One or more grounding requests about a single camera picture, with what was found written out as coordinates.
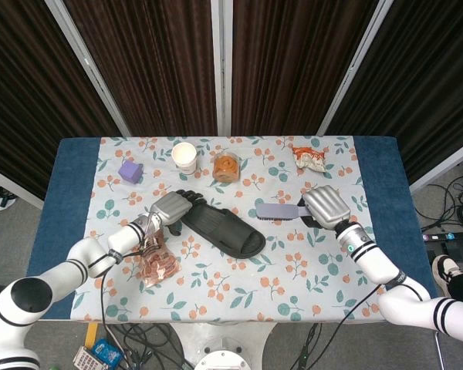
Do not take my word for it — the orange cookie packet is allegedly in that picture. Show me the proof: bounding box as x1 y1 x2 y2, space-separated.
211 151 242 182

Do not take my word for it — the white keypad card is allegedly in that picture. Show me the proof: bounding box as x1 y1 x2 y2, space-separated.
72 345 101 370

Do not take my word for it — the black and white sneaker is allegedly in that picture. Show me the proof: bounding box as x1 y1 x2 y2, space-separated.
431 254 463 298

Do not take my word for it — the black cable tangle under table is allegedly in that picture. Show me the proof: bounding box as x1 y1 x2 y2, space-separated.
100 322 192 370

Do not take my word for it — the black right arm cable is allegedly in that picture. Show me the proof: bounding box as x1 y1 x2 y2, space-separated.
319 275 431 370

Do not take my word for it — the white paper cup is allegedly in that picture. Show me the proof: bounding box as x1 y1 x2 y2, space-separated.
171 142 198 174

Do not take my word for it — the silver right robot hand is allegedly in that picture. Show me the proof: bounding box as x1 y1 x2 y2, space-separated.
300 185 351 231

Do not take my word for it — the floral patterned tablecloth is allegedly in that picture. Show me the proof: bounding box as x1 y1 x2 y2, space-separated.
69 135 393 323

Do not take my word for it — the bag of red snacks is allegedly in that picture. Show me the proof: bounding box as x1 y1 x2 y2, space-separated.
138 227 182 289

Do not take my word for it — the blue packet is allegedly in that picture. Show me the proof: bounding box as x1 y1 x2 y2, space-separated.
92 338 123 365

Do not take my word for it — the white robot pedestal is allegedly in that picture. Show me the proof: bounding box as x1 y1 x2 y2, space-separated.
169 321 279 370

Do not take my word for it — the grey purple brush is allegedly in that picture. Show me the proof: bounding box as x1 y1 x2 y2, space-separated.
255 203 312 221

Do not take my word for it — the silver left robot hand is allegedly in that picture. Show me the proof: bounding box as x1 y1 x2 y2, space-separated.
149 188 208 236

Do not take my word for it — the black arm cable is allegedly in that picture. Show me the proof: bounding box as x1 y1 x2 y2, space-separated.
319 275 431 370
99 246 147 348

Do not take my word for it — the brown slatted partition panel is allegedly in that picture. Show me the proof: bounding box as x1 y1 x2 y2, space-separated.
215 0 394 136
0 0 131 209
318 0 463 193
44 0 232 138

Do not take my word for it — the purple cube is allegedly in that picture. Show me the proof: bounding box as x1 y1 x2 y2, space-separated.
117 160 144 185

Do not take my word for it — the black rubber slipper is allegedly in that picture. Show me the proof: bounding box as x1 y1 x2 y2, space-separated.
168 189 267 258

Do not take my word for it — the blue table cover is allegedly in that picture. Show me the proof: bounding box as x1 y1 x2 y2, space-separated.
25 135 439 321

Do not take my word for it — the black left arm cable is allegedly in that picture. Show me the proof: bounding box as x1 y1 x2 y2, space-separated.
99 246 147 348

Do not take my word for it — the crumpled snack bag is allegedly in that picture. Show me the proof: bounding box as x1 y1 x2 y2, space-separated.
292 145 329 173

